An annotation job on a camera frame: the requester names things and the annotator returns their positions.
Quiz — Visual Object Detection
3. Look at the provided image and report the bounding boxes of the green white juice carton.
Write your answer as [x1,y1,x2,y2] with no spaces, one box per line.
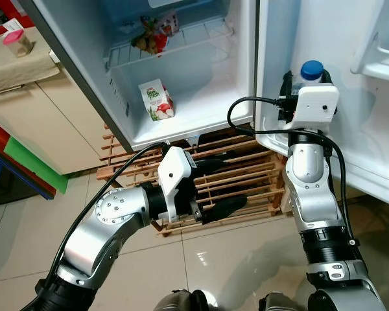
[139,78,176,122]

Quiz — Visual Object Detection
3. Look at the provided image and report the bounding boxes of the small grey fridge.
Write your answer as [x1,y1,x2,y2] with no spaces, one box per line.
[18,0,260,154]

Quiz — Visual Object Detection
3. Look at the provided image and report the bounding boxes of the jar with pink lid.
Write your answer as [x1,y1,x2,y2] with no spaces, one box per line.
[1,29,33,59]

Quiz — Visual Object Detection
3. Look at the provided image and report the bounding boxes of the white fridge door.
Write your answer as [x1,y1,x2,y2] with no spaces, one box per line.
[254,0,389,209]

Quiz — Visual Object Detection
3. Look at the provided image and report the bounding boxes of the robot leg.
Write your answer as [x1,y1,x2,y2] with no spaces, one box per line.
[259,292,312,311]
[152,289,209,311]

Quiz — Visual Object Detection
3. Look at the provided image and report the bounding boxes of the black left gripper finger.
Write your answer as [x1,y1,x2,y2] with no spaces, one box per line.
[193,157,244,176]
[200,196,249,225]

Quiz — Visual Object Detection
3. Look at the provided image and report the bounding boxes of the small beige cloth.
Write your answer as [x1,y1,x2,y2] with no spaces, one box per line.
[0,44,62,97]

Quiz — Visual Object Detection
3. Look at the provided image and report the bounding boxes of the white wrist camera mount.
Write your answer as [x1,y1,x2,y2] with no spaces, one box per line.
[157,146,199,223]
[287,84,340,133]

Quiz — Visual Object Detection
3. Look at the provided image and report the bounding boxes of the white fridge door shelf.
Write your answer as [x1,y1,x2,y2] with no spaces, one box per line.
[350,29,389,85]

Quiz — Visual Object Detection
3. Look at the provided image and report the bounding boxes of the beige cabinet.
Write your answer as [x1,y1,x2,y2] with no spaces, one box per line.
[0,39,114,176]

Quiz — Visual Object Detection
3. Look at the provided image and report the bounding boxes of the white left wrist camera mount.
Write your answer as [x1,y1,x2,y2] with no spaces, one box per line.
[157,146,199,223]

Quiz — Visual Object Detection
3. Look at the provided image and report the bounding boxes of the green board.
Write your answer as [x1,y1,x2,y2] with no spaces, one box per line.
[3,135,69,194]

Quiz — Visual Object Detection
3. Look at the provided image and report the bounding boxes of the wooden slat pallet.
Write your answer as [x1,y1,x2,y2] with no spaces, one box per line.
[96,125,292,237]

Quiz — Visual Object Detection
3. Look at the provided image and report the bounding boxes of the white wire fridge shelf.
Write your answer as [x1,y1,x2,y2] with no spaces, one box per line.
[104,18,237,71]

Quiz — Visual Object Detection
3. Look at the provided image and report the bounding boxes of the bottle with blue cap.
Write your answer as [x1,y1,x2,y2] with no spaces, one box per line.
[290,60,333,91]

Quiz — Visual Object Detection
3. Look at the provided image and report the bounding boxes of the colourful snack bag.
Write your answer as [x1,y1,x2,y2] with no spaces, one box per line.
[131,12,180,54]

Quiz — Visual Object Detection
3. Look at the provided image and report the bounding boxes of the robot right leg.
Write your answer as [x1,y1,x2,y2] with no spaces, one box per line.
[259,292,312,311]

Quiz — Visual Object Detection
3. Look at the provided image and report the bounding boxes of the robot left leg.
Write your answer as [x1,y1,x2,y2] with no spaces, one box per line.
[152,289,209,311]

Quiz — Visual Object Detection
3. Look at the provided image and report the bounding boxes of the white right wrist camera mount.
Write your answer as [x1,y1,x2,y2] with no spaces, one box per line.
[287,84,340,133]

